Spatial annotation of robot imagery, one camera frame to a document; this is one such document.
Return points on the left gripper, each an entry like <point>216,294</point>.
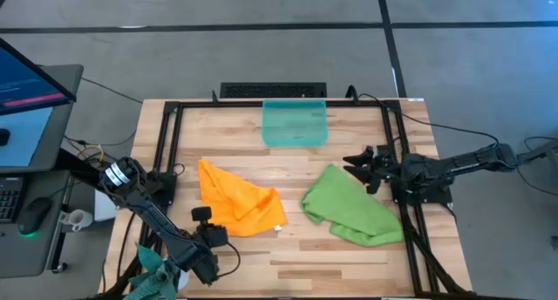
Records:
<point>214,236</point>

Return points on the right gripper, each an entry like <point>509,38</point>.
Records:
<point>383,167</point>

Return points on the orange microfiber towel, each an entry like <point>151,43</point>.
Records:
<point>235,199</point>

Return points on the green microfiber towel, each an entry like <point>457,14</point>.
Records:
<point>349,208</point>

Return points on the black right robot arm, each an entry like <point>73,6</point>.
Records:
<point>457,162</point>

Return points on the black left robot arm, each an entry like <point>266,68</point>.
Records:
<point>148,208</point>

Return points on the teal plastic basket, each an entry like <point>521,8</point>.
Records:
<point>296,121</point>

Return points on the white plant pot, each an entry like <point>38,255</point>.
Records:
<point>185,280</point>

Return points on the teal artificial plant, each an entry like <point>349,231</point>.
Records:
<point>150,282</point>

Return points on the white label sticker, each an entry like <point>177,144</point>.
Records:
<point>416,100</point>

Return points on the white box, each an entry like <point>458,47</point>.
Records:
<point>104,208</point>

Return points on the black angled bar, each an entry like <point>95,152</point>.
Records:
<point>78,165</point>

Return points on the black stand leg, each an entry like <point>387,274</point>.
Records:
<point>540,151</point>

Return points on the black computer mouse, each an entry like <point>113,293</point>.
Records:
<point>34,215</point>

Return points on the grey computer desk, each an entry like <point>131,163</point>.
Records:
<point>65,117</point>

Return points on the black keyboard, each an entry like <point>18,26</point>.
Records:
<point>8,199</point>

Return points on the small black puck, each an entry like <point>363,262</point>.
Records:
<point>3,137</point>

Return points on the computer monitor blue screen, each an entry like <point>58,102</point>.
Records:
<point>30,84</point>

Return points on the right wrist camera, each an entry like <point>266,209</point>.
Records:
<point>373,188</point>

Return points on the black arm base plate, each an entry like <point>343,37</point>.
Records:
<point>163,191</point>
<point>440,197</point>

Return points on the black metal table frame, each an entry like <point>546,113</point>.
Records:
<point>218,104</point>

